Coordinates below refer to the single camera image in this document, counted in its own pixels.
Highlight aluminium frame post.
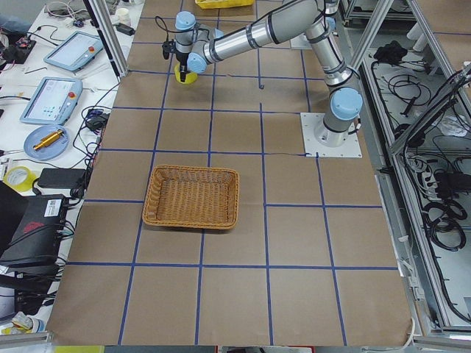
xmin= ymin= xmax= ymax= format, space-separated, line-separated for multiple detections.
xmin=83 ymin=0 xmax=129 ymax=78

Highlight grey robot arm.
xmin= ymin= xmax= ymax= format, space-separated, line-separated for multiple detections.
xmin=163 ymin=1 xmax=363 ymax=135

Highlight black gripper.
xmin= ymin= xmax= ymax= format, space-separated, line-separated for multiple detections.
xmin=176 ymin=51 xmax=189 ymax=72

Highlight blue bowl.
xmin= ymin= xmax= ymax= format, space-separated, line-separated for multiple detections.
xmin=24 ymin=124 xmax=70 ymax=161

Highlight far teach pendant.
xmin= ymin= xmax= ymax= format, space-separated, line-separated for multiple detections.
xmin=43 ymin=31 xmax=104 ymax=72

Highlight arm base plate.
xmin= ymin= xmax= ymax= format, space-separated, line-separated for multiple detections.
xmin=300 ymin=113 xmax=363 ymax=158

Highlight black computer box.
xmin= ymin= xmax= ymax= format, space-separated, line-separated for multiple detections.
xmin=1 ymin=183 xmax=69 ymax=268

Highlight brown wicker basket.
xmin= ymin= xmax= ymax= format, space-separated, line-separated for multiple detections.
xmin=142 ymin=165 xmax=240 ymax=230

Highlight brass cylinder tool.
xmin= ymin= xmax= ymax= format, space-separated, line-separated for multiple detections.
xmin=33 ymin=129 xmax=64 ymax=151

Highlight yellow plastic basket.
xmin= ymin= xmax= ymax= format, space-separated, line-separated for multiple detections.
xmin=194 ymin=0 xmax=255 ymax=10

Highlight near teach pendant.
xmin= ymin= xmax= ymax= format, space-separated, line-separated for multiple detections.
xmin=20 ymin=76 xmax=82 ymax=125

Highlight black power brick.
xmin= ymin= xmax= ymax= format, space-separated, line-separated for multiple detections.
xmin=38 ymin=168 xmax=85 ymax=189

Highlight spare yellow tape roll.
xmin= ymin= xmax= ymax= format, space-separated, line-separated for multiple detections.
xmin=3 ymin=166 xmax=37 ymax=193

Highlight teach pendant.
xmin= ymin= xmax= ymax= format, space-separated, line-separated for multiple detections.
xmin=43 ymin=31 xmax=104 ymax=72
xmin=20 ymin=76 xmax=82 ymax=125

